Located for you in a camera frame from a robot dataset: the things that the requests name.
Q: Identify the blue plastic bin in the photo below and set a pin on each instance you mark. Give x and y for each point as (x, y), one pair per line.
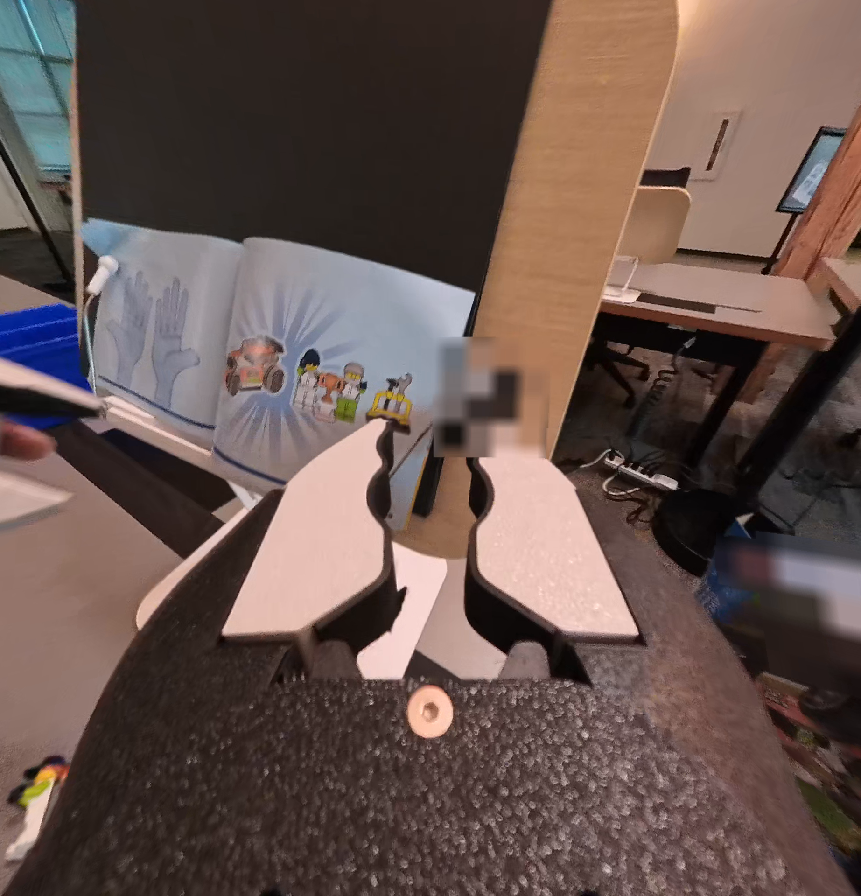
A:
(31, 336)

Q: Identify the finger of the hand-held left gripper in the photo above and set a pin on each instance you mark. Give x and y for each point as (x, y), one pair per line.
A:
(31, 385)
(17, 497)

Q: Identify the wooden support post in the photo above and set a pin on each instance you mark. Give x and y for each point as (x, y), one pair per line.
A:
(836, 182)

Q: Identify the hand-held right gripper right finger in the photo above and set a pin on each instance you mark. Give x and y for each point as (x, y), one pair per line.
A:
(549, 560)

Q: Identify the white booklet stand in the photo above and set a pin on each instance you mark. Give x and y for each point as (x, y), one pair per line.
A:
(192, 560)

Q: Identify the person's left hand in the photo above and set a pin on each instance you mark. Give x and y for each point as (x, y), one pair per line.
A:
(17, 441)

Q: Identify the small wooden desk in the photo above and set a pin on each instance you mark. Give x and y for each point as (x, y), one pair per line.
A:
(724, 301)

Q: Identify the blue lego set box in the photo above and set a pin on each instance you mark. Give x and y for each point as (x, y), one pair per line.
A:
(794, 602)

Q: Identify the white power strip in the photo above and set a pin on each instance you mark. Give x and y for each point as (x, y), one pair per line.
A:
(640, 473)

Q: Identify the small wall monitor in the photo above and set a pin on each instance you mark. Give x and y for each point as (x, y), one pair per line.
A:
(811, 168)

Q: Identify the black pole stand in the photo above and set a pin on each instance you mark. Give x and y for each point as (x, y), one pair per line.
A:
(766, 448)

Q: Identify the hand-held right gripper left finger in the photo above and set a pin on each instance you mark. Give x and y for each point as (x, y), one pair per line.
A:
(311, 560)

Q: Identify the tan chair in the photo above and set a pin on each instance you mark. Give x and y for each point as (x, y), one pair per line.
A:
(657, 224)

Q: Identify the lego instruction booklet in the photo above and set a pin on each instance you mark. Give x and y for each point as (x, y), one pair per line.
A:
(262, 308)

